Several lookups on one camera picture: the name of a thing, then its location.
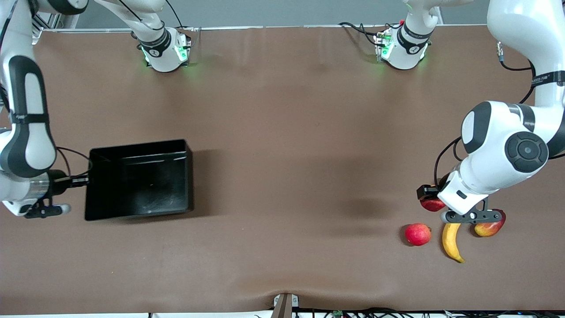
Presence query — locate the red yellow apple with sticker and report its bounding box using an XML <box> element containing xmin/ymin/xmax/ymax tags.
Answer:
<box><xmin>419</xmin><ymin>197</ymin><xmax>447</xmax><ymax>212</ymax></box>

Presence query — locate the yellow banana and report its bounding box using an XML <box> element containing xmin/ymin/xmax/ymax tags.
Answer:
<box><xmin>442</xmin><ymin>222</ymin><xmax>467</xmax><ymax>264</ymax></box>

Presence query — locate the black plastic box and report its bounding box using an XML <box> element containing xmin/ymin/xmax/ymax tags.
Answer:
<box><xmin>84</xmin><ymin>139</ymin><xmax>194</xmax><ymax>221</ymax></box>

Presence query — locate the round red apple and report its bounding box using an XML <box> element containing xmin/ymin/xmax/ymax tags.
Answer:
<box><xmin>404</xmin><ymin>223</ymin><xmax>432</xmax><ymax>246</ymax></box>

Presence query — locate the red yellow mango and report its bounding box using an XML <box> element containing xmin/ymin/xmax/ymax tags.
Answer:
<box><xmin>474</xmin><ymin>209</ymin><xmax>507</xmax><ymax>238</ymax></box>

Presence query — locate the brown table mat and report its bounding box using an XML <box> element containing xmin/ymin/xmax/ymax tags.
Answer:
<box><xmin>0</xmin><ymin>24</ymin><xmax>565</xmax><ymax>315</ymax></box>

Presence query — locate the metal table clamp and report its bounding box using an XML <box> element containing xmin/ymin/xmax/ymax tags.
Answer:
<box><xmin>273</xmin><ymin>292</ymin><xmax>300</xmax><ymax>318</ymax></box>

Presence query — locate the aluminium frame profile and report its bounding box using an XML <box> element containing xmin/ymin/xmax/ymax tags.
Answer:
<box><xmin>32</xmin><ymin>12</ymin><xmax>79</xmax><ymax>38</ymax></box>

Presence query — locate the black base power cable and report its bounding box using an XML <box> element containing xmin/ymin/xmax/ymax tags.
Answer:
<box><xmin>338</xmin><ymin>21</ymin><xmax>381</xmax><ymax>45</ymax></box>
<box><xmin>164</xmin><ymin>0</ymin><xmax>187</xmax><ymax>30</ymax></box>

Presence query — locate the aluminium table edge rail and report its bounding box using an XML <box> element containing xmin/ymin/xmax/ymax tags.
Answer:
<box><xmin>32</xmin><ymin>23</ymin><xmax>491</xmax><ymax>45</ymax></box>

